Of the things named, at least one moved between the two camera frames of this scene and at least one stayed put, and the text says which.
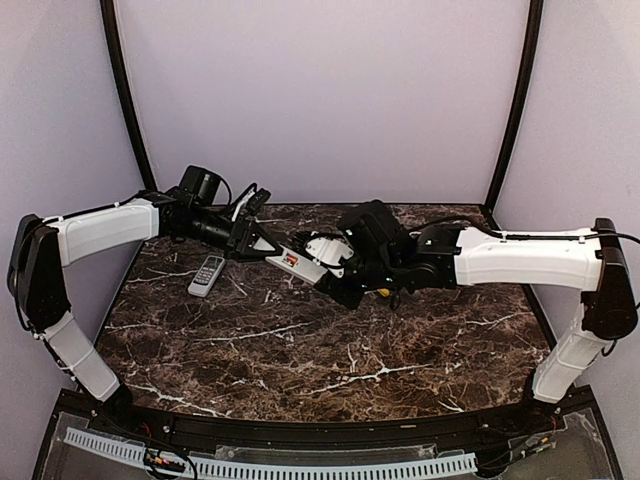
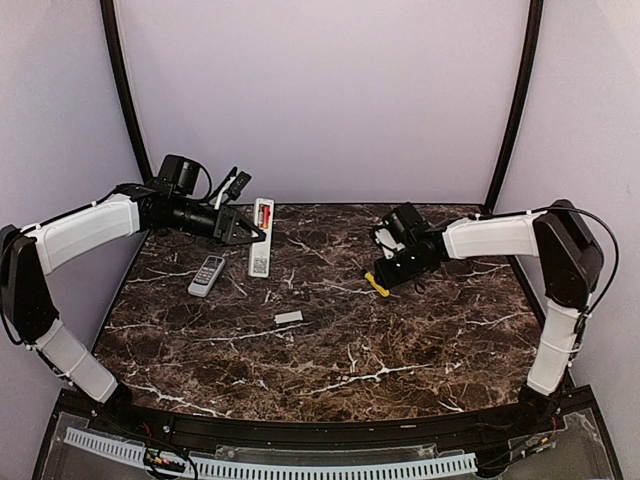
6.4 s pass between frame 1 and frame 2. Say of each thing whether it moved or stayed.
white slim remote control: moved
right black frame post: stayed
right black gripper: moved
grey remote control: stayed
